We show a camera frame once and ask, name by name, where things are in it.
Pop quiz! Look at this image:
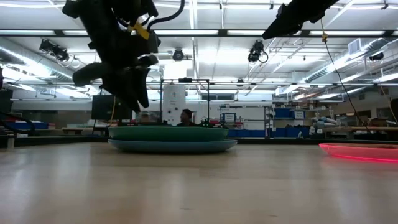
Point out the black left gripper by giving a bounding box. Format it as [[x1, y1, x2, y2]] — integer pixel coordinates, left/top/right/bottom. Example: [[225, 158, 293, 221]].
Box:
[[62, 0, 159, 113]]

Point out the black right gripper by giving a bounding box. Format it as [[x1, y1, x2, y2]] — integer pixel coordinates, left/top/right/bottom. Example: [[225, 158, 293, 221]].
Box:
[[262, 0, 340, 40]]

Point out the green plastic plate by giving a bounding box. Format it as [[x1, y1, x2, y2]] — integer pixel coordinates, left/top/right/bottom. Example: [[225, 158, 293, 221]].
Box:
[[108, 125, 230, 142]]

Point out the blue plastic plate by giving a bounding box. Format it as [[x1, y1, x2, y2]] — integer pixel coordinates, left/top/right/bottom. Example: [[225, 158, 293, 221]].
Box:
[[107, 138, 238, 154]]

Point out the pink translucent plastic plate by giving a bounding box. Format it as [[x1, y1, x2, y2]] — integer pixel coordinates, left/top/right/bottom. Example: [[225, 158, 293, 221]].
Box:
[[318, 142, 398, 164]]

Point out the black monitor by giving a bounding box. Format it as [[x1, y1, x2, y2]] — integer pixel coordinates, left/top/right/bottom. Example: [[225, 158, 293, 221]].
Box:
[[91, 95, 134, 121]]

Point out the brown box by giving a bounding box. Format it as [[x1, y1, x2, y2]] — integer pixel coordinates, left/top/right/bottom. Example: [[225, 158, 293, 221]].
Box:
[[139, 111, 154, 124]]

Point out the black overhead beam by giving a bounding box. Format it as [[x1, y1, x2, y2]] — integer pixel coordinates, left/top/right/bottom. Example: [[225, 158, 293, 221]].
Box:
[[0, 29, 398, 39]]

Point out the white cabinet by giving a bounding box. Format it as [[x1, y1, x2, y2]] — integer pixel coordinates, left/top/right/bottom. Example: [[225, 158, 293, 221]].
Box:
[[162, 84, 187, 127]]

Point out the person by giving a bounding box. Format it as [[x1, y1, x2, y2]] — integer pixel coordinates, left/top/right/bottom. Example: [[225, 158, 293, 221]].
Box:
[[176, 108, 198, 127]]

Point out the blue storage bin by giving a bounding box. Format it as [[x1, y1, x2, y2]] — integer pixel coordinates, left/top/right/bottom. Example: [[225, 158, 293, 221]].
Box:
[[6, 120, 50, 130]]

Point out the blue bin row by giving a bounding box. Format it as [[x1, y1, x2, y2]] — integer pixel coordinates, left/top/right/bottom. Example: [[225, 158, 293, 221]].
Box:
[[228, 129, 268, 138]]

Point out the wooden background table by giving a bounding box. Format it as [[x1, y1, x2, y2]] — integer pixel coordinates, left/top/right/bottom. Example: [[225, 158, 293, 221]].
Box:
[[334, 125, 398, 132]]

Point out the black ceiling camera with cable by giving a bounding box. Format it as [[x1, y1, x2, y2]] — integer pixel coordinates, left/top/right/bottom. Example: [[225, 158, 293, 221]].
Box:
[[247, 39, 269, 63]]

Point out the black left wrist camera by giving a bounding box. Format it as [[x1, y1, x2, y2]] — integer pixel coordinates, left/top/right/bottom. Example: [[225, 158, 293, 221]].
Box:
[[133, 30, 162, 55]]

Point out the yellow cable tag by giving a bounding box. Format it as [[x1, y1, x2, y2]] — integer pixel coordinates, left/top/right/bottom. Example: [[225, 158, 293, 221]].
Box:
[[127, 22, 150, 40]]

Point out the black ceiling camera cluster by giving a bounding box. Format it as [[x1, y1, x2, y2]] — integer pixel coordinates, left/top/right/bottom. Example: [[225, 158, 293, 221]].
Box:
[[39, 39, 71, 63]]

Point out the round black ceiling camera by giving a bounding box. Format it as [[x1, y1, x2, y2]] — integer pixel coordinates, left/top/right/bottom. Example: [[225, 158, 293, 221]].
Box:
[[172, 48, 186, 62]]

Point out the thin overhead rail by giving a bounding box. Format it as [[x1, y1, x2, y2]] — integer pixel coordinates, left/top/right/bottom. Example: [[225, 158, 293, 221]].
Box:
[[2, 81, 398, 87]]

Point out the blue wall cabinet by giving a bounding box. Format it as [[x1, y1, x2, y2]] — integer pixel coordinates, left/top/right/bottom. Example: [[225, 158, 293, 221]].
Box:
[[273, 107, 295, 119]]

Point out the silver ventilation duct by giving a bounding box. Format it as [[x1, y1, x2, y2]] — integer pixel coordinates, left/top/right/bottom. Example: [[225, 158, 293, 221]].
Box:
[[0, 37, 74, 82]]

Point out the black cable loop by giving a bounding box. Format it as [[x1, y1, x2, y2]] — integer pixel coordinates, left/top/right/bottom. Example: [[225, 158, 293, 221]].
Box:
[[0, 110, 37, 136]]

